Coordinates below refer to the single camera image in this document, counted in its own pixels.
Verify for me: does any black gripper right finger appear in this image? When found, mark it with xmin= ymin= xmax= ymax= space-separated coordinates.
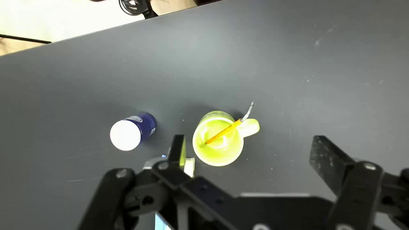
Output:
xmin=308 ymin=134 xmax=409 ymax=230

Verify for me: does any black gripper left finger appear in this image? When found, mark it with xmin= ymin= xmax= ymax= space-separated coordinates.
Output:
xmin=78 ymin=132 xmax=222 ymax=230

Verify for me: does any orange stick with white tip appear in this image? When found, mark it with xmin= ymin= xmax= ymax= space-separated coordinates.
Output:
xmin=203 ymin=101 xmax=256 ymax=147

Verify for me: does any green plastic cup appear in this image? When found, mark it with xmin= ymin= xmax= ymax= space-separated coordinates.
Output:
xmin=192 ymin=109 xmax=261 ymax=167

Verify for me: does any blue can with white lid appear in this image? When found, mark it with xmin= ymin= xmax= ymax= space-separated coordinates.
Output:
xmin=109 ymin=111 xmax=158 ymax=152

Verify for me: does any black wheeled stand base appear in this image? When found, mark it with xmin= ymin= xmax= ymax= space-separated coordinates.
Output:
xmin=118 ymin=0 xmax=158 ymax=19

